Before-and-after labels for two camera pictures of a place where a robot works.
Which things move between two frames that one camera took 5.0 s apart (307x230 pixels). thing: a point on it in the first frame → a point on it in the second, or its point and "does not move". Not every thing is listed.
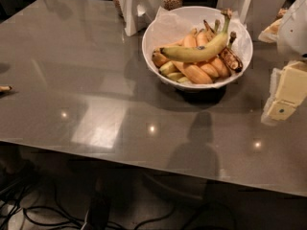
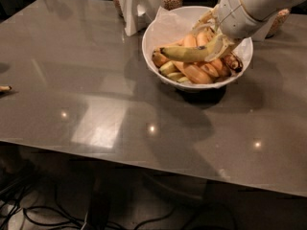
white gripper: (294, 29) → (238, 16)
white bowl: (175, 24) does not move
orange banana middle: (209, 70) does not move
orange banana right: (223, 70) does not move
